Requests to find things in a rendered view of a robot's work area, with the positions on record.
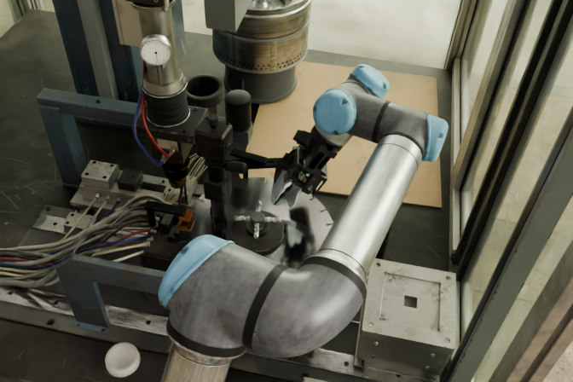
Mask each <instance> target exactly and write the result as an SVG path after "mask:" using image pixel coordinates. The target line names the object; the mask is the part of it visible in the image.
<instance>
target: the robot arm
mask: <svg viewBox="0 0 573 382"><path fill-rule="evenodd" d="M349 75H350V76H349V77H348V78H347V79H346V81H345V82H343V83H342V84H340V85H339V86H337V87H335V88H331V89H329V90H327V91H325V92H324V93H323V94H322V95H321V96H320V97H319V98H318V99H317V100H316V102H315V105H314V106H313V119H314V121H315V125H314V126H313V128H312V129H311V132H308V131H306V130H298V131H297V133H296V134H295V136H294V138H293V140H294V141H295V142H297V144H298V146H296V147H292V151H291V152H290V153H285V155H284V156H283V157H282V158H281V159H280V160H279V161H278V163H277V165H276V167H275V176H274V181H273V187H272V193H271V199H272V204H273V205H282V204H285V203H288V205H289V207H293V206H294V205H295V204H296V202H297V198H298V196H299V194H300V193H301V192H304V193H306V194H310V193H312V197H313V198H314V196H315V195H316V194H317V192H318V191H319V190H320V189H321V187H322V186H323V185H324V183H325V182H326V181H327V162H328V161H329V160H330V159H331V158H332V159H334V158H335V157H336V155H337V154H338V152H339V151H340V150H341V149H342V148H343V146H344V145H346V144H347V142H348V141H349V140H350V139H351V137H353V136H357V137H360V138H362V139H365V140H368V141H370V142H374V143H377V144H378V145H377V146H376V148H375V149H374V151H373V153H372V155H371V157H370V159H369V161H368V162H367V164H366V166H365V168H364V169H363V171H362V174H361V175H360V176H359V178H358V180H357V182H356V184H355V186H354V188H353V189H352V190H351V192H350V195H349V197H348V198H347V200H346V201H345V203H344V205H343V207H342V209H341V211H340V213H339V214H338V216H337V218H336V220H335V221H334V223H333V226H332V227H331V228H330V230H329V232H328V234H327V236H326V238H325V240H324V241H323V243H322V244H321V247H320V249H319V250H318V252H317V254H316V255H311V256H308V257H307V258H306V259H305V260H304V262H303V264H302V265H301V267H300V269H297V270H295V269H290V268H288V267H286V266H284V265H282V264H280V263H277V262H275V261H273V260H271V259H268V258H266V257H263V256H261V255H259V254H257V253H255V252H252V251H249V250H247V249H246V248H243V247H241V246H238V245H236V244H235V243H234V242H233V241H231V240H229V241H227V240H223V239H221V238H218V237H216V236H214V235H210V234H205V235H201V236H199V237H197V238H195V239H193V240H191V241H190V242H189V243H188V244H187V245H186V246H185V247H184V248H183V249H182V250H181V251H180V252H179V253H178V254H177V256H176V257H175V258H174V260H173V261H172V263H171V265H170V266H169V268H168V270H167V271H166V272H165V275H164V277H163V280H162V281H161V284H160V287H159V302H160V304H162V305H163V307H164V308H165V309H167V310H170V314H169V318H168V321H167V324H166V332H167V334H168V336H169V337H170V339H171V341H172V345H171V350H170V353H169V355H168V359H167V362H166V364H165V370H164V372H163V375H162V379H161V381H160V382H225V379H226V376H227V373H228V370H229V366H230V363H231V361H232V360H233V359H235V358H237V357H239V356H242V355H243V354H244V353H245V352H246V349H247V348H249V349H251V350H255V351H256V352H257V353H260V354H262V355H265V356H270V357H277V358H284V357H292V356H300V355H303V354H305V353H308V352H310V351H312V350H315V349H317V348H319V347H321V346H322V345H324V344H325V343H327V342H328V341H330V340H331V339H333V338H334V337H336V336H337V335H338V334H339V333H340V332H341V331H342V330H343V329H344V328H345V327H346V326H347V325H348V324H349V323H350V322H351V321H352V319H353V318H354V317H355V315H356V313H357V312H358V310H359V309H360V308H361V306H362V302H363V300H364V298H365V297H366V295H367V292H368V287H367V284H366V282H365V279H366V277H367V274H368V271H369V270H370V268H371V266H372V264H373V261H374V259H375V258H376V255H377V253H378V251H379V249H380V247H381V245H382V243H383V241H384V239H385V237H386V234H387V232H388V230H389V228H390V226H391V224H392V222H393V220H394V218H395V216H396V213H397V211H398V209H399V207H400V205H401V203H402V201H403V199H404V197H405V195H406V193H407V191H408V188H409V186H410V184H411V182H412V181H413V179H414V176H415V173H416V171H417V170H418V168H419V166H420V163H421V161H429V162H434V161H436V160H437V158H438V156H439V154H440V152H441V150H442V147H443V144H444V141H445V138H446V135H447V132H448V128H449V126H448V123H447V122H446V121H445V120H444V119H440V118H438V117H436V116H433V115H430V114H429V113H428V112H421V111H418V110H415V109H412V108H410V107H405V106H402V105H399V104H396V103H394V102H391V101H387V100H385V99H383V97H384V96H385V94H386V93H387V91H388V90H389V88H390V85H389V82H388V81H387V79H386V78H385V77H384V76H383V75H382V74H381V73H380V72H379V71H377V70H376V69H374V68H373V67H371V66H369V65H366V64H360V65H358V66H357V67H356V68H355V70H354V71H353V72H351V73H350V74H349ZM321 181H322V184H321V186H320V187H319V188H318V189H317V190H316V188H317V186H318V185H319V184H320V183H321ZM289 182H291V183H292V184H291V185H290V186H289V187H287V188H286V189H285V192H283V193H282V194H281V192H282V191H283V188H284V186H285V185H286V184H287V183H289Z"/></svg>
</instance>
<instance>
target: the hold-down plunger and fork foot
mask: <svg viewBox="0 0 573 382"><path fill-rule="evenodd" d="M210 211H211V220H212V221H214V226H215V230H219V229H227V228H228V221H227V217H226V211H225V204H221V203H218V202H215V201H213V200H211V208H210Z"/></svg>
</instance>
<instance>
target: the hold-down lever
mask: <svg viewBox="0 0 573 382"><path fill-rule="evenodd" d="M205 165H206V166H211V167H217V168H222V169H227V170H228V171H230V172H233V173H239V174H245V173H246V171H247V165H246V163H243V162H237V161H229V162H222V161H217V160H212V159H206V160H205Z"/></svg>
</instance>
